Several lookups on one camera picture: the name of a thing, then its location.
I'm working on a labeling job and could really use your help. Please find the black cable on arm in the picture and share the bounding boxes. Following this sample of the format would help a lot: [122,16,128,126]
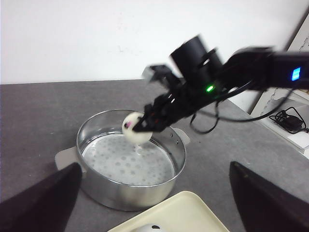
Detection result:
[189,79,297,135]

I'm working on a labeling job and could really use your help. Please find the white perforated steamer liner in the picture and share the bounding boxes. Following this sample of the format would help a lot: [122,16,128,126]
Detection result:
[82,134,175,186]

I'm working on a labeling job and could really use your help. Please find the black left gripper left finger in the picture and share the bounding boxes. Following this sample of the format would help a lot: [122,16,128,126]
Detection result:
[0,163,82,232]

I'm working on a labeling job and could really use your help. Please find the panda bun with pink bow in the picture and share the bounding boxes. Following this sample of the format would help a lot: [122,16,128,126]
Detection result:
[122,112,153,145]

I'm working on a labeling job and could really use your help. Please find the panda bun with red bow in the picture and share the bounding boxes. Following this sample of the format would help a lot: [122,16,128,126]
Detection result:
[134,223,165,232]

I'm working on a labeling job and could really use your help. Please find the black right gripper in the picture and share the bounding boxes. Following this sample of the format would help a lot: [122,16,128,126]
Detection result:
[133,65,217,132]

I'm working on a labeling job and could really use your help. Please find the cream rectangular tray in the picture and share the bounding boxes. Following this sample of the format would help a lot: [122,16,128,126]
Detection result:
[109,191,228,232]

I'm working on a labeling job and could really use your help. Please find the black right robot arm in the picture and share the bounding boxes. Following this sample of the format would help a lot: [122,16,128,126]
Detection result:
[133,36,309,132]

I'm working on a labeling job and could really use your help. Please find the stainless steel steamer pot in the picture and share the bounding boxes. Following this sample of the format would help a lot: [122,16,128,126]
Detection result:
[55,109,190,211]

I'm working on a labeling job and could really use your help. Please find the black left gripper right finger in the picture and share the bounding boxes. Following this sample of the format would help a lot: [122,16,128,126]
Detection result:
[229,161,309,232]

